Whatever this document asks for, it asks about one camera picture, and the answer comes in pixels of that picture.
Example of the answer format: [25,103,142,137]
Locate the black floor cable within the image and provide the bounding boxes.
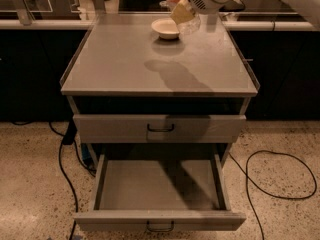
[228,149,318,240]
[11,120,98,240]

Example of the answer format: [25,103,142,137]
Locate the black drawer handle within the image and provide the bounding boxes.
[146,221,175,233]
[147,124,175,133]

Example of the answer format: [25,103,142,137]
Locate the black floor cable left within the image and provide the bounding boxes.
[11,120,98,240]

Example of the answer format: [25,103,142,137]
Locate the closed grey upper drawer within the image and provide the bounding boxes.
[73,114,246,143]

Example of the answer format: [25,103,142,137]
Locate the black lower drawer handle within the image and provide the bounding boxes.
[146,221,175,233]

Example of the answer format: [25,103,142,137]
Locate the open grey lower drawer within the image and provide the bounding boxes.
[74,155,246,232]

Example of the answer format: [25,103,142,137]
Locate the white horizontal rail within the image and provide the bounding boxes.
[0,20,316,32]

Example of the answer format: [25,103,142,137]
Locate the clear plastic water bottle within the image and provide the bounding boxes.
[166,0,201,35]

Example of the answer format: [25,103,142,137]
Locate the black upper drawer handle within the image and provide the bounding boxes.
[147,124,175,133]

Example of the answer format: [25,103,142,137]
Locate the grey drawer cabinet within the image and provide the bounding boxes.
[61,14,259,157]

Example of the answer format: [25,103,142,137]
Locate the black floor cable right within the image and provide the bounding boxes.
[228,149,318,240]

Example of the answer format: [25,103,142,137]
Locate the white paper bowl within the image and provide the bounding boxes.
[151,18,180,40]

